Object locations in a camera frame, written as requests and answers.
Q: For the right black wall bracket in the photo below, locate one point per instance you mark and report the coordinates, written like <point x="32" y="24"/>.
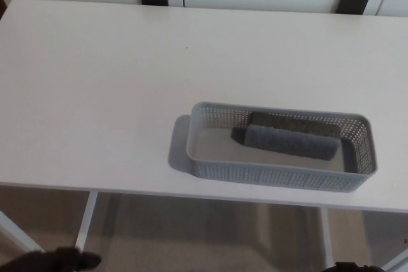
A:
<point x="353" y="0"/>

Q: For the grey perforated plastic basket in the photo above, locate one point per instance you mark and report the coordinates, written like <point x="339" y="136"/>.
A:
<point x="271" y="174"/>

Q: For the white desk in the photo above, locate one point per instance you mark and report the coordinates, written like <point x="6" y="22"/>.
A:
<point x="127" y="77"/>

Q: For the dark brown wooden panel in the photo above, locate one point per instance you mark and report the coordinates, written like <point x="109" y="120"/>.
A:
<point x="2" y="6"/>

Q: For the dark grey felt board eraser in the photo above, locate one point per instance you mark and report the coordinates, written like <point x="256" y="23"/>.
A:
<point x="287" y="141"/>

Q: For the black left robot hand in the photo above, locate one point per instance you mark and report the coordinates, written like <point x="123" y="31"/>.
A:
<point x="48" y="262"/>

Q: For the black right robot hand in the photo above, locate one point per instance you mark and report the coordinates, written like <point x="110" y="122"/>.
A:
<point x="354" y="267"/>

